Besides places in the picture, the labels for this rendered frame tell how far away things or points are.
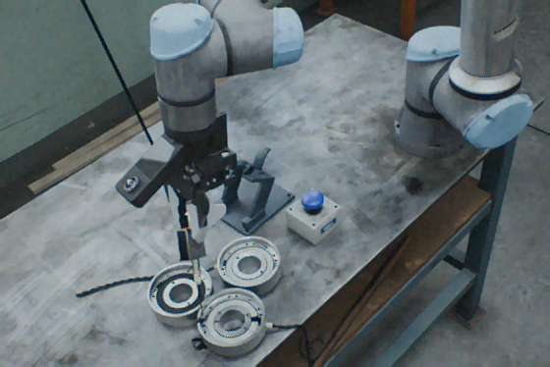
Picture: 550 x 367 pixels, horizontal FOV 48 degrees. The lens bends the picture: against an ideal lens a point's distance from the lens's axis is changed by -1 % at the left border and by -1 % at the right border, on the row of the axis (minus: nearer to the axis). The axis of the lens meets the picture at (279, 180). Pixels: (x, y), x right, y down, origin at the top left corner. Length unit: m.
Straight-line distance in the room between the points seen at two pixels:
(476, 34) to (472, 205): 0.62
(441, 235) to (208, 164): 0.72
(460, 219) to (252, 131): 0.52
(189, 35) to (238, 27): 0.07
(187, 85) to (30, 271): 0.55
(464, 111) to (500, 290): 1.08
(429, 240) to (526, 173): 1.07
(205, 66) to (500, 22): 0.44
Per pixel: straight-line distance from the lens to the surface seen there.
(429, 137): 1.22
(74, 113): 2.71
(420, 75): 1.15
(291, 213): 1.08
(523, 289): 2.08
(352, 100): 1.39
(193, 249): 0.96
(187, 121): 0.80
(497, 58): 1.01
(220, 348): 0.95
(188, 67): 0.76
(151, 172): 0.84
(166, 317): 0.99
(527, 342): 1.97
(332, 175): 1.20
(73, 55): 2.61
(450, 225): 1.46
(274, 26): 0.79
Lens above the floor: 1.63
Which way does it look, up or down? 44 degrees down
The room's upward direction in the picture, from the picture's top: 7 degrees counter-clockwise
